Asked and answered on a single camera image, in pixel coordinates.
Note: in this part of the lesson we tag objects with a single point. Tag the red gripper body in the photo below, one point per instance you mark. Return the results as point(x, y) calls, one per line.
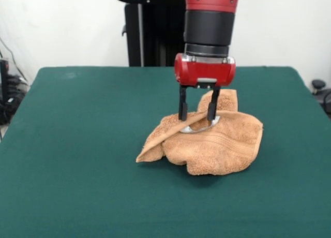
point(204, 71)

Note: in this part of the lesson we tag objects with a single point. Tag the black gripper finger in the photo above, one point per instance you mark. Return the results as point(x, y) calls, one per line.
point(182, 111)
point(211, 112)

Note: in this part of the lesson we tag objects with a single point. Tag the orange terry towel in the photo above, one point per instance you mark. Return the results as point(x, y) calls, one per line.
point(214, 150)

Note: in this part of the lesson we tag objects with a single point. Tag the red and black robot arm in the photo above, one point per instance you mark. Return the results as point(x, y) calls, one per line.
point(209, 23)

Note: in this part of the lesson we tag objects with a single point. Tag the dark green table cloth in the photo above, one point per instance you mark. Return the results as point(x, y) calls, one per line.
point(77, 145)

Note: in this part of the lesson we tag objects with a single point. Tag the black office chair base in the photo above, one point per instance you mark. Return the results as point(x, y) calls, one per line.
point(322, 91)

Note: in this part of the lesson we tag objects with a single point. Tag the black electronics box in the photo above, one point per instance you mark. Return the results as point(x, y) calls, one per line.
point(3, 77)

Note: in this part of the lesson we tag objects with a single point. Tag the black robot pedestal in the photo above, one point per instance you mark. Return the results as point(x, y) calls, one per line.
point(155, 28)

